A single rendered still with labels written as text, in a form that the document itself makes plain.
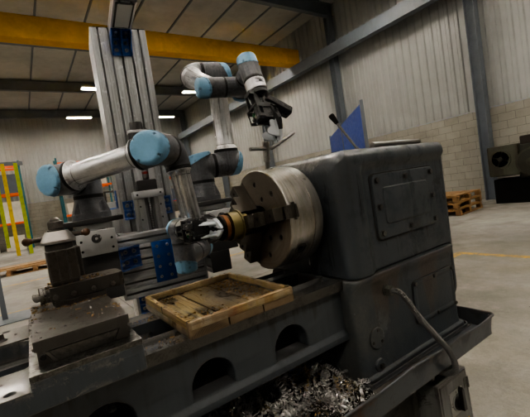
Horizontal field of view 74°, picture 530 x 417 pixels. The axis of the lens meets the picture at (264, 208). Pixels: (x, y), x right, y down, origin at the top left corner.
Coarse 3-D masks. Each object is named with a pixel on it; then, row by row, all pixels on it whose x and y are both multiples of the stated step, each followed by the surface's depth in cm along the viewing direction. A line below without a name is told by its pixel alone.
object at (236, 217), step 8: (224, 216) 103; (232, 216) 103; (240, 216) 104; (224, 224) 101; (232, 224) 103; (240, 224) 103; (224, 232) 102; (232, 232) 103; (240, 232) 104; (224, 240) 103
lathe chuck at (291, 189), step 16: (256, 176) 110; (272, 176) 104; (288, 176) 106; (256, 192) 111; (272, 192) 104; (288, 192) 101; (304, 192) 104; (304, 208) 102; (272, 224) 107; (288, 224) 100; (304, 224) 102; (272, 240) 108; (288, 240) 101; (304, 240) 103; (272, 256) 109; (288, 256) 104; (304, 256) 110
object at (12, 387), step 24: (0, 336) 85; (24, 336) 87; (0, 360) 82; (72, 360) 63; (96, 360) 64; (120, 360) 66; (144, 360) 69; (0, 384) 63; (24, 384) 62; (48, 384) 60; (72, 384) 62; (96, 384) 64; (0, 408) 56; (24, 408) 58
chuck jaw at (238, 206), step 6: (234, 186) 115; (240, 186) 116; (234, 192) 114; (240, 192) 114; (246, 192) 115; (234, 198) 112; (240, 198) 112; (246, 198) 114; (234, 204) 112; (240, 204) 111; (246, 204) 112; (252, 204) 112; (240, 210) 109; (246, 210) 110; (252, 210) 111; (258, 210) 114
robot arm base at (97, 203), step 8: (80, 200) 142; (88, 200) 143; (96, 200) 144; (104, 200) 149; (80, 208) 142; (88, 208) 142; (96, 208) 143; (104, 208) 147; (72, 216) 143; (80, 216) 141; (88, 216) 141; (96, 216) 142; (104, 216) 145
